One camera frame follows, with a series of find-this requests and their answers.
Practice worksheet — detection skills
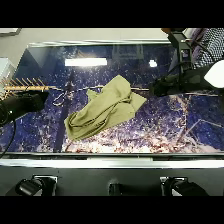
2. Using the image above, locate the olive green garment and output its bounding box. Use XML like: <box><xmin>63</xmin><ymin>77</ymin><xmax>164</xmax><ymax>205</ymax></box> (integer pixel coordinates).
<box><xmin>63</xmin><ymin>74</ymin><xmax>148</xmax><ymax>142</ymax></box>

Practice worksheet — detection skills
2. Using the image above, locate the row of brown clothes hangers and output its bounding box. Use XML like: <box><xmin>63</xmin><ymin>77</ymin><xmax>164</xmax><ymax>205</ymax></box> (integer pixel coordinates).
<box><xmin>0</xmin><ymin>77</ymin><xmax>56</xmax><ymax>100</ymax></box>

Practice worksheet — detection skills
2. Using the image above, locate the purple garment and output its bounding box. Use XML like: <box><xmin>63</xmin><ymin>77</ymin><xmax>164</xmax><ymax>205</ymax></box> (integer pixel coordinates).
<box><xmin>190</xmin><ymin>28</ymin><xmax>210</xmax><ymax>46</ymax></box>

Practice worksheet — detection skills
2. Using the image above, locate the black white dotted garment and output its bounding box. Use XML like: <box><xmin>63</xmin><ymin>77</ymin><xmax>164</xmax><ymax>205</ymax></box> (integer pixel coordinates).
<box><xmin>193</xmin><ymin>28</ymin><xmax>224</xmax><ymax>70</ymax></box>

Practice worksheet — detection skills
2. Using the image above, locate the silver frame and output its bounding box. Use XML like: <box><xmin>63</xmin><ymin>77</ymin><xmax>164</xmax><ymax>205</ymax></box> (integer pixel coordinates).
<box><xmin>0</xmin><ymin>155</ymin><xmax>224</xmax><ymax>197</ymax></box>

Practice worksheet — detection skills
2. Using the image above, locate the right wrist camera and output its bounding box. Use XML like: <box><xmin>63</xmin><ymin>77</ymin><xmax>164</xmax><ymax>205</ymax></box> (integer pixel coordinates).
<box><xmin>167</xmin><ymin>31</ymin><xmax>193</xmax><ymax>73</ymax></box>

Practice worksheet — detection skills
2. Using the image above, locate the black cable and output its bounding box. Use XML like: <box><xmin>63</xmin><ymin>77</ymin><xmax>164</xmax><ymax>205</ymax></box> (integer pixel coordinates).
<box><xmin>0</xmin><ymin>119</ymin><xmax>17</xmax><ymax>158</ymax></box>

